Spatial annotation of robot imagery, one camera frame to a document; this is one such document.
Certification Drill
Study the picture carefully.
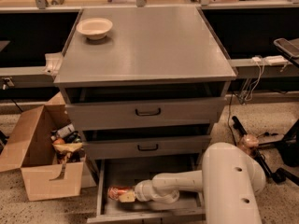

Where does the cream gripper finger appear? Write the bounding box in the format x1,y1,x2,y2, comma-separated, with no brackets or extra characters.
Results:
119,190,135,203

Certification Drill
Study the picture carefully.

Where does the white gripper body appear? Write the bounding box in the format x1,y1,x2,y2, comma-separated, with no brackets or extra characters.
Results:
135,180,153,202

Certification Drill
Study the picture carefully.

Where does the red coke can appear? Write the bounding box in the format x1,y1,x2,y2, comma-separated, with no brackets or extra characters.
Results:
107,186,134,202

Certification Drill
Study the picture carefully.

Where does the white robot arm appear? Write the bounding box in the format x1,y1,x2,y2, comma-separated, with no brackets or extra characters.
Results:
118,143,266,224

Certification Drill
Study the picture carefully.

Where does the grey open bottom drawer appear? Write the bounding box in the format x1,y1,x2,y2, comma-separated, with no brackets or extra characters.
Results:
87,155,206,224

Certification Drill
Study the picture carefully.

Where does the grey top drawer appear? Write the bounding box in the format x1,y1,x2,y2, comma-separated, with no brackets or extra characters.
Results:
66,97,226,131

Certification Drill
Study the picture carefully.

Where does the grey drawer cabinet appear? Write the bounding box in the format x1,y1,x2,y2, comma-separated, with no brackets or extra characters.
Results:
53,6,237,224

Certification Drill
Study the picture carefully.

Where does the yellow snack bag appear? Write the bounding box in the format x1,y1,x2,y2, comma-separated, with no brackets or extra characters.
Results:
52,143,82,164

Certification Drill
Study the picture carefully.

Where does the white bottle in box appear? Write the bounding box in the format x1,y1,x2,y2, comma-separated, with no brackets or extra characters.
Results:
50,124,75,141

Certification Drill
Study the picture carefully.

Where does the cardboard box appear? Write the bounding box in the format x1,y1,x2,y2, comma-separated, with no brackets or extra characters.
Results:
0,93,83,201

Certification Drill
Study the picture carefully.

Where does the clear plastic bottle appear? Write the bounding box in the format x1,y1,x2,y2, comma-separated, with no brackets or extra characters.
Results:
237,134,259,156

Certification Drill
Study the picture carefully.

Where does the black stand base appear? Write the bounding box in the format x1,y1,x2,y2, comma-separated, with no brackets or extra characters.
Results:
232,116,299,186

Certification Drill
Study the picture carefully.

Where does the white bowl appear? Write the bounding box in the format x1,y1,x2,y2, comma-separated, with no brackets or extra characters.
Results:
76,18,113,40

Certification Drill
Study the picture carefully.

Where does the white power adapter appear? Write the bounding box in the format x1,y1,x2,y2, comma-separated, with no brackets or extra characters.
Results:
251,56,262,63

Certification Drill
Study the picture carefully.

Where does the white power strip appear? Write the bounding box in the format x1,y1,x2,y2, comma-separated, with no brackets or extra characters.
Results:
264,55,288,66

